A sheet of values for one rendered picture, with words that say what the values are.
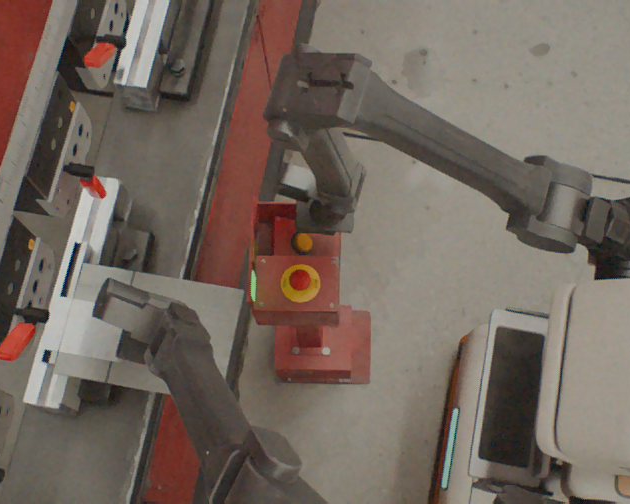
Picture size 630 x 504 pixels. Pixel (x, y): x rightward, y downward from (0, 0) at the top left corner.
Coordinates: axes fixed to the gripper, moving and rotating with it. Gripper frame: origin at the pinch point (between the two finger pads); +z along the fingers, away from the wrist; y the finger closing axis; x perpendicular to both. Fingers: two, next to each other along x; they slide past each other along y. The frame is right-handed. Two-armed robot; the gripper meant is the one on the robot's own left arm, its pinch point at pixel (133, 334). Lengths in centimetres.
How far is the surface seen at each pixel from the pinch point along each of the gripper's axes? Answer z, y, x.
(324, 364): 66, -16, 66
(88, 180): -14.9, -16.5, -15.0
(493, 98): 60, -104, 101
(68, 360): 5.9, 5.5, -7.4
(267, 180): 85, -65, 47
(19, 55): -32.4, -22.6, -29.0
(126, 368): 1.3, 5.1, 0.6
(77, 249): 8.7, -12.4, -10.1
